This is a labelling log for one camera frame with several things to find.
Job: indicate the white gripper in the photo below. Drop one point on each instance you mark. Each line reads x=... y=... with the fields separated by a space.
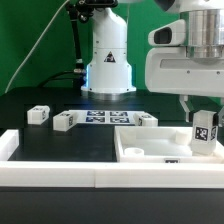
x=168 y=70

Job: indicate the white square tabletop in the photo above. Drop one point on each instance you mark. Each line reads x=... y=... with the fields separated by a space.
x=135 y=144

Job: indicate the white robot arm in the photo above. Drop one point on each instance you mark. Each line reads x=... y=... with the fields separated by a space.
x=187 y=55

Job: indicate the white fiducial marker sheet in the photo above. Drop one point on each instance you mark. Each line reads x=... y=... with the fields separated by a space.
x=105 y=117

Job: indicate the white U-shaped fence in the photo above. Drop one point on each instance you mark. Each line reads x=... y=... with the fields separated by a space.
x=102 y=175

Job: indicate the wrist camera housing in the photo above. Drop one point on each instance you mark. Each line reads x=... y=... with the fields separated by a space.
x=172 y=34

